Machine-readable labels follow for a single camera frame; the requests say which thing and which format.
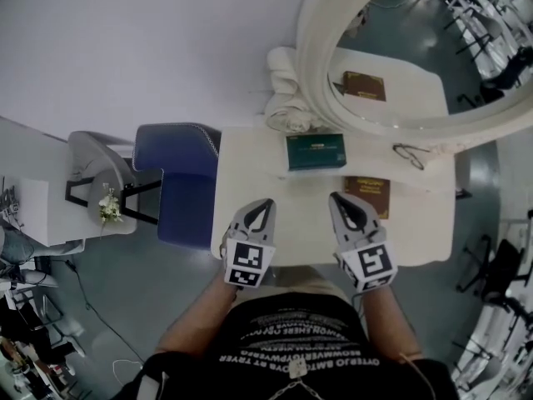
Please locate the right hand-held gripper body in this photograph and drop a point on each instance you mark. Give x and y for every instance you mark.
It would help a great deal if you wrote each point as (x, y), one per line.
(370, 265)

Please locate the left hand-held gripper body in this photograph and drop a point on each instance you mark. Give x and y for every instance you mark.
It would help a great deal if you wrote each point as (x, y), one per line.
(247, 263)

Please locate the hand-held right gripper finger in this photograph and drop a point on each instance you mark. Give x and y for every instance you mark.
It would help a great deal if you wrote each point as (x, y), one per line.
(341, 231)
(374, 223)

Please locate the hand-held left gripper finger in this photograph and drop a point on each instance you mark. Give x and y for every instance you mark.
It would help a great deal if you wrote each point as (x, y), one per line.
(270, 227)
(238, 223)

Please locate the white vanity dressing table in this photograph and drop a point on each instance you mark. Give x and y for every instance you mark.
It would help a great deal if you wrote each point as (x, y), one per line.
(300, 223)

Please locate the small cream drawer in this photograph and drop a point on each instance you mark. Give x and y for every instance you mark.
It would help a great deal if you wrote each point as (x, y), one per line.
(295, 175)

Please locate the person's right forearm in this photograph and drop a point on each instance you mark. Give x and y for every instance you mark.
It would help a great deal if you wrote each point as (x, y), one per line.
(391, 319)

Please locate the person's left forearm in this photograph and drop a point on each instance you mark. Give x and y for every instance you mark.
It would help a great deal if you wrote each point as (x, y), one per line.
(195, 319)

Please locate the brown book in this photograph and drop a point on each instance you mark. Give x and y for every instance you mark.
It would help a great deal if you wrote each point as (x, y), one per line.
(370, 188)

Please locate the person's beige trousers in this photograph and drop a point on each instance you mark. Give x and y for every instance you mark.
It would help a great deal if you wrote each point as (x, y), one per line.
(300, 277)

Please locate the blue chair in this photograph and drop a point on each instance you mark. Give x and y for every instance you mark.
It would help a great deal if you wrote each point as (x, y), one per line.
(183, 198)

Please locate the black eyeglasses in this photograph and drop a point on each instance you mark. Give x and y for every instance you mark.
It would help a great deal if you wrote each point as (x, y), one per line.
(414, 161)

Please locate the person's black printed T-shirt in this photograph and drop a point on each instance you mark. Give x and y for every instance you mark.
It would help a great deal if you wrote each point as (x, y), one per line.
(291, 331)

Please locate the dark green box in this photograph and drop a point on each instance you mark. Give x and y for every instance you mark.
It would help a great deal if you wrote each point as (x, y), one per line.
(316, 152)

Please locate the white flower bouquet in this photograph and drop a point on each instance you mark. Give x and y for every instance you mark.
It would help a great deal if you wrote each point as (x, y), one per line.
(110, 208)

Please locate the black folding chair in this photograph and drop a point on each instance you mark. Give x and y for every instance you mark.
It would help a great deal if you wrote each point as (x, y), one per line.
(508, 261)

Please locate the grey chair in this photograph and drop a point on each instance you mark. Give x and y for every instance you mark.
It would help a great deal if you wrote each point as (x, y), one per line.
(89, 156)

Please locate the oval cream-framed mirror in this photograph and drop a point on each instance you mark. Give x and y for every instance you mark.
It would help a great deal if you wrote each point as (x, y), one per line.
(416, 36)

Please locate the white and black machine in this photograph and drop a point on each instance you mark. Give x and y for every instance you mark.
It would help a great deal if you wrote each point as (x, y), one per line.
(29, 279)

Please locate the white machine frame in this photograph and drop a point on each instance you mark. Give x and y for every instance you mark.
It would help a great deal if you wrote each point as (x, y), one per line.
(499, 340)

